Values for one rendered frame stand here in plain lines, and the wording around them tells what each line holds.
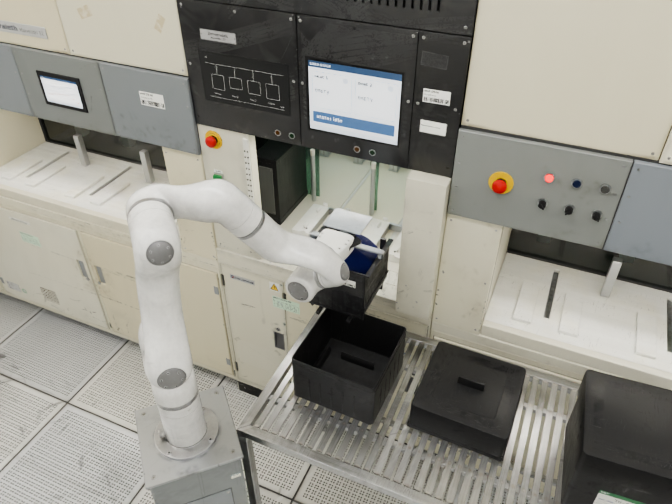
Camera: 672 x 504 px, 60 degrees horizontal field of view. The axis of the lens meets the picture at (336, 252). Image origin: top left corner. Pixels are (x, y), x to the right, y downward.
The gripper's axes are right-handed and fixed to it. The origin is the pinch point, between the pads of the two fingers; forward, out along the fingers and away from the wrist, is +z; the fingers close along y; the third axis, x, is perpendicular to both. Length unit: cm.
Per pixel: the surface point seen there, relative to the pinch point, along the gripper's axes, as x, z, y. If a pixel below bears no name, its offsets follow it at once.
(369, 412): -43, -29, 21
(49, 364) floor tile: -126, -12, -157
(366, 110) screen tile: 31.0, 15.1, -1.1
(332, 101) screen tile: 31.8, 14.9, -11.7
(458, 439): -46, -24, 47
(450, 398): -39, -17, 42
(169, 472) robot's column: -49, -67, -24
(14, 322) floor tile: -126, 2, -198
